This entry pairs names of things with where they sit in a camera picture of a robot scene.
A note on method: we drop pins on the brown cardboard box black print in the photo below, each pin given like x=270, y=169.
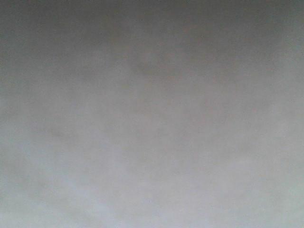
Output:
x=151, y=113

